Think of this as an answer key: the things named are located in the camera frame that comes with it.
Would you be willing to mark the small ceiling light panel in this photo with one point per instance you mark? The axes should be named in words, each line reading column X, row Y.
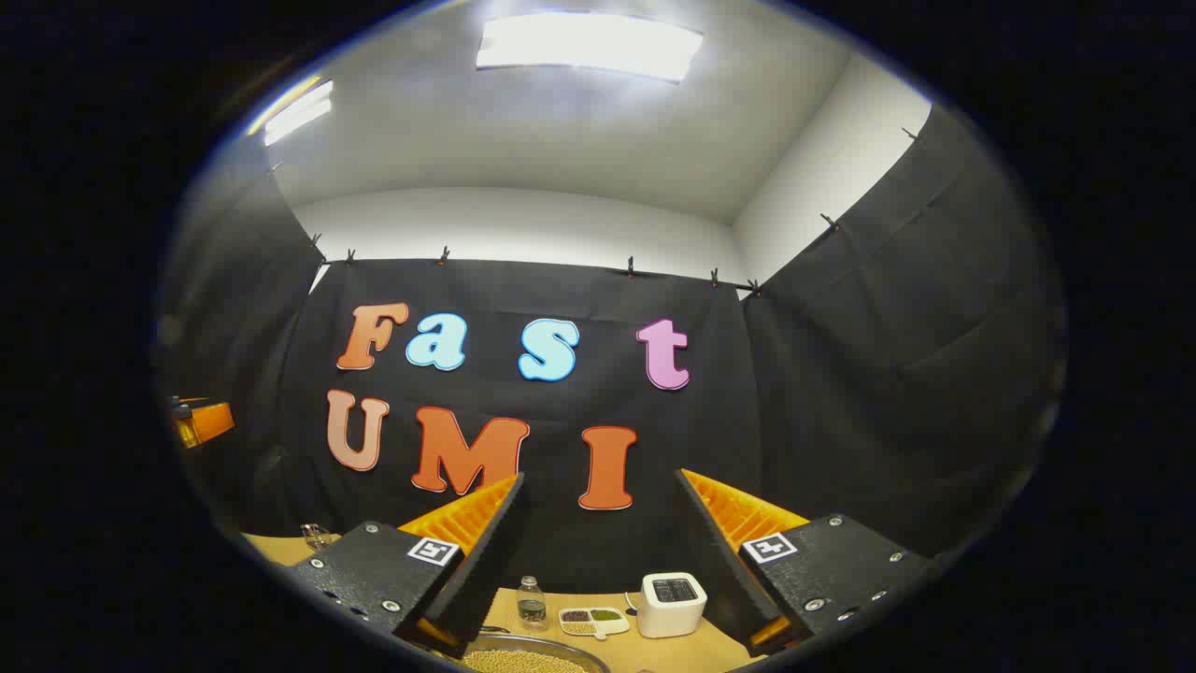
column 297, row 114

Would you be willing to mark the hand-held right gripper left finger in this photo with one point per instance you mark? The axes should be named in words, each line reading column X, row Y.
column 486, row 551

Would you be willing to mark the row of black cloth clips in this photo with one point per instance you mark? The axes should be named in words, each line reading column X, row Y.
column 631, row 268

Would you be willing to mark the small clear glass cup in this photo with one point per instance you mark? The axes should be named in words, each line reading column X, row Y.
column 318, row 536

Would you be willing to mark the white toaster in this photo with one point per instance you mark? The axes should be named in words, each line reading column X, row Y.
column 673, row 608

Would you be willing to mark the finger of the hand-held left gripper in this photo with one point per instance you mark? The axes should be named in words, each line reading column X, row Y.
column 210, row 422

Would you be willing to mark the white divided plate with beans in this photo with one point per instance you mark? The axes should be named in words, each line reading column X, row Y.
column 594, row 619

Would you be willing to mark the pile of yellow soybeans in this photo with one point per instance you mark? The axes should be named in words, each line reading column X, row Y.
column 523, row 662

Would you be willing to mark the large ceiling light panel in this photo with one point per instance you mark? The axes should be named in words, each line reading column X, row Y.
column 589, row 45

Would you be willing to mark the clear plastic bottle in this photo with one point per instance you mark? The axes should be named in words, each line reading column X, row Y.
column 532, row 606

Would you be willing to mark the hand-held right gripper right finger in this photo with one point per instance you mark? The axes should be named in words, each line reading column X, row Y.
column 715, row 570

